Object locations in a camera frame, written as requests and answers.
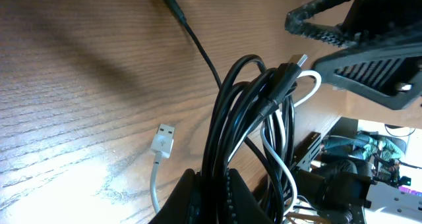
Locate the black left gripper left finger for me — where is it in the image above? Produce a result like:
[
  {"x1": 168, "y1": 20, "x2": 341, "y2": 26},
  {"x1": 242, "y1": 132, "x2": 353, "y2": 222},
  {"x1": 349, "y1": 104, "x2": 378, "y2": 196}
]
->
[{"x1": 149, "y1": 169, "x2": 201, "y2": 224}]

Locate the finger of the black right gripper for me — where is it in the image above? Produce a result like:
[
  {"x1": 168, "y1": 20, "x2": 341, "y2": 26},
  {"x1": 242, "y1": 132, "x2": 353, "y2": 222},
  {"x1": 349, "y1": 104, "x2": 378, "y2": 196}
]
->
[
  {"x1": 285, "y1": 0, "x2": 356, "y2": 47},
  {"x1": 312, "y1": 42, "x2": 421, "y2": 110}
]

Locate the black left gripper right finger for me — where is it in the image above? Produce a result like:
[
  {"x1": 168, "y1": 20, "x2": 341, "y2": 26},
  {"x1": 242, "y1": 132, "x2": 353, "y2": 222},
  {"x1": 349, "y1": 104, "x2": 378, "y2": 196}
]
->
[{"x1": 226, "y1": 169, "x2": 272, "y2": 224}]

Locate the white USB cable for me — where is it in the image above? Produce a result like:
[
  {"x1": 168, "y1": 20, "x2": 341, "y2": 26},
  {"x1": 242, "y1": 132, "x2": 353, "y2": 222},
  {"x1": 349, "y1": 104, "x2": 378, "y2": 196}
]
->
[{"x1": 150, "y1": 69, "x2": 322, "y2": 217}]

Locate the black USB cable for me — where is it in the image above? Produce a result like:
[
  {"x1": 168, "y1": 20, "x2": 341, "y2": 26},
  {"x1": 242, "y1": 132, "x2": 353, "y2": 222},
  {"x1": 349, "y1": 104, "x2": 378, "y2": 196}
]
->
[
  {"x1": 158, "y1": 0, "x2": 284, "y2": 224},
  {"x1": 200, "y1": 53, "x2": 309, "y2": 224}
]

